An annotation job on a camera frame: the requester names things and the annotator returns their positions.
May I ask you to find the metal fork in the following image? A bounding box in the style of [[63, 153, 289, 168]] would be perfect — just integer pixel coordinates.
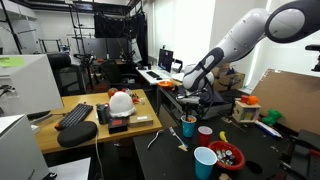
[[169, 127, 188, 151]]

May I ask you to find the yellow banana toy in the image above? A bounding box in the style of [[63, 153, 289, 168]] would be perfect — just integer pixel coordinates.
[[219, 131, 228, 142]]

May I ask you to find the blue cup with objects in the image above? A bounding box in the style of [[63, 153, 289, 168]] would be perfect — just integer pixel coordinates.
[[181, 115, 197, 138]]

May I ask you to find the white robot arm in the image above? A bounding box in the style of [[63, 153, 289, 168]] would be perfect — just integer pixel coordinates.
[[176, 0, 320, 104]]

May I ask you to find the computer monitor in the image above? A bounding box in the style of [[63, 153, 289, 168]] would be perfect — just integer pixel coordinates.
[[0, 54, 63, 116]]

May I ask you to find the black keyboard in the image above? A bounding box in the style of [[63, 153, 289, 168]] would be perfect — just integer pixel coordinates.
[[54, 103, 93, 131]]

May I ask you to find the orange object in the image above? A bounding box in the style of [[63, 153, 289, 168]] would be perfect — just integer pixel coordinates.
[[187, 117, 196, 122]]

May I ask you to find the wooden toy box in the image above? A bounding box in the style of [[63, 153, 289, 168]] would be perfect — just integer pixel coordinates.
[[232, 101, 261, 123]]

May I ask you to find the white chicken plush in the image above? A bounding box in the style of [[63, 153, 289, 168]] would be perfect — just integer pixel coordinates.
[[109, 92, 135, 117]]

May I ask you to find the dark can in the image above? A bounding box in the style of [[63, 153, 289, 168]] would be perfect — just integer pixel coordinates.
[[96, 104, 111, 125]]

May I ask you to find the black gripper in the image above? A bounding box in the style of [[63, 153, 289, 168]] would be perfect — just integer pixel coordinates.
[[184, 103, 204, 119]]

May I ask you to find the red plastic cup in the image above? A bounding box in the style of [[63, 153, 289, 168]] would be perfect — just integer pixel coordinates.
[[198, 126, 212, 146]]

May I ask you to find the black office chair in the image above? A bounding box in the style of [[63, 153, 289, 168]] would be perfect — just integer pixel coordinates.
[[47, 53, 86, 96]]

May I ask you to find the empty light blue cup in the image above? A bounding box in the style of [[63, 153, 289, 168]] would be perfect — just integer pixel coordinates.
[[194, 147, 217, 180]]

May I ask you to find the green toy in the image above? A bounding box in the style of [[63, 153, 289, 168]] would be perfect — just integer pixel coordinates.
[[262, 109, 282, 125]]

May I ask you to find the wooden desk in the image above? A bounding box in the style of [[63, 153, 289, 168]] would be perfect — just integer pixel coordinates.
[[33, 88, 164, 155]]

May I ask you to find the small cardboard box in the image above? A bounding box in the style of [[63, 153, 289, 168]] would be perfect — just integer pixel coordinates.
[[128, 115, 153, 128]]

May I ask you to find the red bowl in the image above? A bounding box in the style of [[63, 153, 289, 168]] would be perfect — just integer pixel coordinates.
[[208, 141, 245, 170]]

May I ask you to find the metal spoon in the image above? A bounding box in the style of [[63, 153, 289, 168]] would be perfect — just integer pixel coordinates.
[[147, 129, 164, 149]]

